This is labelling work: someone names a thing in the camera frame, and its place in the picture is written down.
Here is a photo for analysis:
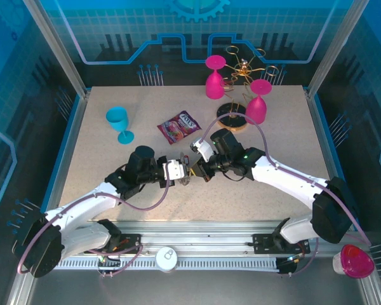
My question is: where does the blue plastic goblet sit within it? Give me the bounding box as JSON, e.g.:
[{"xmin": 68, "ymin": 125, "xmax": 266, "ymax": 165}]
[{"xmin": 105, "ymin": 106, "xmax": 135, "ymax": 146}]

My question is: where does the pink plastic bowl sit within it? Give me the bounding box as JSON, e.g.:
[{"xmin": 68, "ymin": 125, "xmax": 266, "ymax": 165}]
[{"xmin": 340, "ymin": 243, "xmax": 375, "ymax": 280}]

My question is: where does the silver tin can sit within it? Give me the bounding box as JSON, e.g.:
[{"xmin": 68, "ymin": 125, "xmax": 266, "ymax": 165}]
[{"xmin": 154, "ymin": 246, "xmax": 179, "ymax": 273}]

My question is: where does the white slotted cable duct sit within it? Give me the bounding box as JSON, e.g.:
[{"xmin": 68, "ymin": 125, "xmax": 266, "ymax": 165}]
[{"xmin": 55, "ymin": 256, "xmax": 282, "ymax": 271}]

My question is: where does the aluminium frame post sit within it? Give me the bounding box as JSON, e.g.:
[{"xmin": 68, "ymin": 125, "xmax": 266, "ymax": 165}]
[
  {"xmin": 21, "ymin": 0, "xmax": 91, "ymax": 99},
  {"xmin": 305, "ymin": 0, "xmax": 371, "ymax": 99}
]

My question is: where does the purple candy packet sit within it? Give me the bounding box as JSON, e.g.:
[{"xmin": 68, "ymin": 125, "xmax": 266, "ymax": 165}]
[{"xmin": 156, "ymin": 110, "xmax": 203, "ymax": 146}]

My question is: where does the pink plastic goblet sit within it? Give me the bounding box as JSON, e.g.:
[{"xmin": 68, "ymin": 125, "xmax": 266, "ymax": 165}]
[
  {"xmin": 244, "ymin": 79, "xmax": 273, "ymax": 126},
  {"xmin": 204, "ymin": 55, "xmax": 228, "ymax": 101}
]

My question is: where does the white plastic cup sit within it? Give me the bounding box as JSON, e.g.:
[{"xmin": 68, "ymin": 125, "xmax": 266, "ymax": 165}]
[{"xmin": 332, "ymin": 252, "xmax": 347, "ymax": 275}]

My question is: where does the gold wire glass rack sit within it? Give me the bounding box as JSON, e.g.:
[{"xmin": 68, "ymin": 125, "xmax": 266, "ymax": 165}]
[{"xmin": 216, "ymin": 45, "xmax": 279, "ymax": 130}]

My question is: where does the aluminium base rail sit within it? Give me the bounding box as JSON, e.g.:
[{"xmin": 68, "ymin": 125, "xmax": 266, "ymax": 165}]
[{"xmin": 28, "ymin": 220, "xmax": 347, "ymax": 258}]

